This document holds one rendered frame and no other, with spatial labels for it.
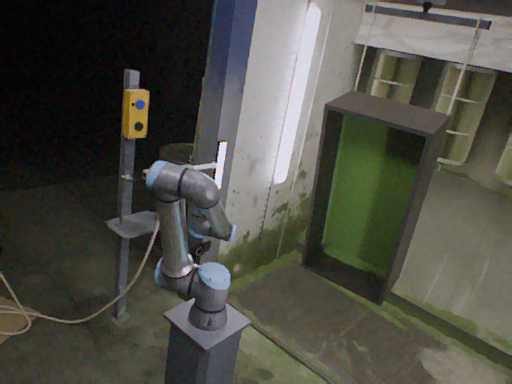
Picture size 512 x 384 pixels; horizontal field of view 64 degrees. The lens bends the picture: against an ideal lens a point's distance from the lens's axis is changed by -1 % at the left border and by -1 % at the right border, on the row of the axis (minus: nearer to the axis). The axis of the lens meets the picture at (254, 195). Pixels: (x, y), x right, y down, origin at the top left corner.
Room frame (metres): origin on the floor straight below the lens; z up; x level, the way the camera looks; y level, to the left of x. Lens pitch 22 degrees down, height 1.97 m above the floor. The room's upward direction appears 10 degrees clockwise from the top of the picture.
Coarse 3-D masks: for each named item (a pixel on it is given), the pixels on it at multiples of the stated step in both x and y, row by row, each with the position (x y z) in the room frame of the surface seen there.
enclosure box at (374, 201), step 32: (352, 96) 2.50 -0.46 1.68; (352, 128) 2.64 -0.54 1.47; (384, 128) 2.52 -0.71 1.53; (416, 128) 2.07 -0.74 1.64; (320, 160) 2.38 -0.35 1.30; (352, 160) 2.65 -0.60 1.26; (384, 160) 2.53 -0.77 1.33; (416, 160) 2.42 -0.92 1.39; (320, 192) 2.55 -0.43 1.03; (352, 192) 2.67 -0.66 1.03; (384, 192) 2.54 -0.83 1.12; (416, 192) 2.10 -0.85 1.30; (320, 224) 2.68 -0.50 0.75; (352, 224) 2.69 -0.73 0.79; (384, 224) 2.56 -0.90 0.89; (416, 224) 2.43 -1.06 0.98; (320, 256) 2.66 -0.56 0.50; (352, 256) 2.70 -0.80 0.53; (384, 256) 2.57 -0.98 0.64; (352, 288) 2.36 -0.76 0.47; (384, 288) 2.21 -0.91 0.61
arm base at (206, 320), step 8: (192, 312) 1.56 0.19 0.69; (200, 312) 1.54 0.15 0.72; (208, 312) 1.53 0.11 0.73; (216, 312) 1.54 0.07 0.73; (224, 312) 1.58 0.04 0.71; (192, 320) 1.53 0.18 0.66; (200, 320) 1.52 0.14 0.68; (208, 320) 1.53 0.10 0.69; (216, 320) 1.53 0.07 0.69; (224, 320) 1.56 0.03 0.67; (200, 328) 1.51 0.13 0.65; (208, 328) 1.51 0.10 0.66; (216, 328) 1.52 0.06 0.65
